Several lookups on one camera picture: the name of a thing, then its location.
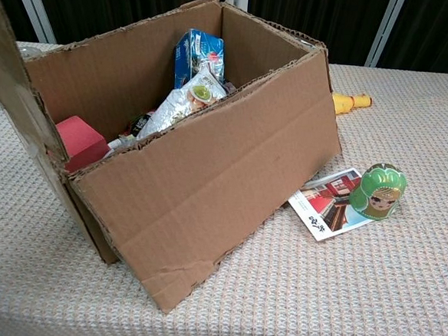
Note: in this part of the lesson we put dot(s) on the purple packet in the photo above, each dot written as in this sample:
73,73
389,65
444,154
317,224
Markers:
229,87

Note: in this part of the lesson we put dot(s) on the brown cardboard shipping box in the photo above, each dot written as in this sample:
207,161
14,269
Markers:
207,182

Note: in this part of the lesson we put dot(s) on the clear plastic wrapper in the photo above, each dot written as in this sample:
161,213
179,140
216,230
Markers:
118,143

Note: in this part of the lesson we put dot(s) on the black snack packet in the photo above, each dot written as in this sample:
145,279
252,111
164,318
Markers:
140,123

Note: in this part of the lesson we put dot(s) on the red building photo postcard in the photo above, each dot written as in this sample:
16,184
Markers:
320,217

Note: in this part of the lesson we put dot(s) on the red foam block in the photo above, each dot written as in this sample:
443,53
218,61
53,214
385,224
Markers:
80,138

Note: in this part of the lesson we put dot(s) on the blue drink carton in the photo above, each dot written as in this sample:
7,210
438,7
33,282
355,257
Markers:
193,54

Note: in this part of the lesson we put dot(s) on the silver white snack bag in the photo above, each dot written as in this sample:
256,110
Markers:
174,107

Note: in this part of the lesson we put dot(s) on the green nesting doll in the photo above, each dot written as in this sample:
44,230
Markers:
376,194

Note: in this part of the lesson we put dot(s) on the yellow rubber chicken toy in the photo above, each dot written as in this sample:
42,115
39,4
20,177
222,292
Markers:
347,103

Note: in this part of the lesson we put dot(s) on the beige woven tablecloth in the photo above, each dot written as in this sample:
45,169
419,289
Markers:
315,297

